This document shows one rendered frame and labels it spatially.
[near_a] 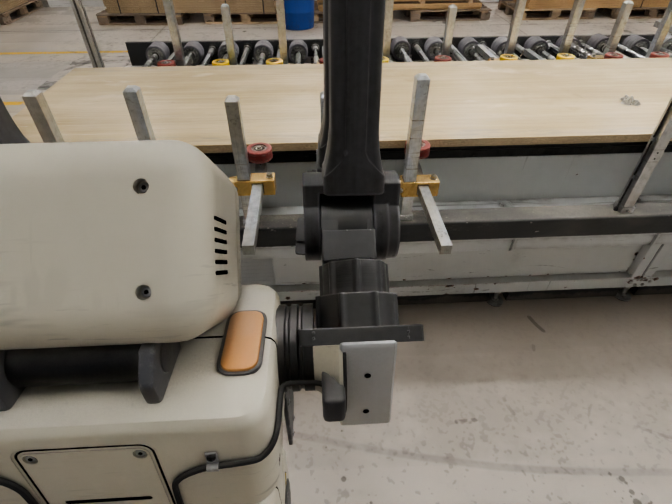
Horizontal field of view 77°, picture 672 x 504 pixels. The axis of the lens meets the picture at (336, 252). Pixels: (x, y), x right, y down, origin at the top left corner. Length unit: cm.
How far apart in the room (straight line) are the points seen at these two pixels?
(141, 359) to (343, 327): 17
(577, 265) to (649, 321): 44
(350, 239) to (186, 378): 20
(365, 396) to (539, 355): 169
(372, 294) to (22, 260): 27
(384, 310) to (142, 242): 22
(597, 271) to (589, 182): 56
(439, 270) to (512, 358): 48
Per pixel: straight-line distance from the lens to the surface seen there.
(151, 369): 34
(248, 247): 107
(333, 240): 43
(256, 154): 135
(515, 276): 213
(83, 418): 37
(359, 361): 39
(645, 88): 224
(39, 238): 35
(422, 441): 172
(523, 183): 175
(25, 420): 40
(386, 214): 45
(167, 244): 31
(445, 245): 112
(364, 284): 41
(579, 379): 207
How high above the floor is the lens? 153
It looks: 41 degrees down
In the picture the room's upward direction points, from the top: straight up
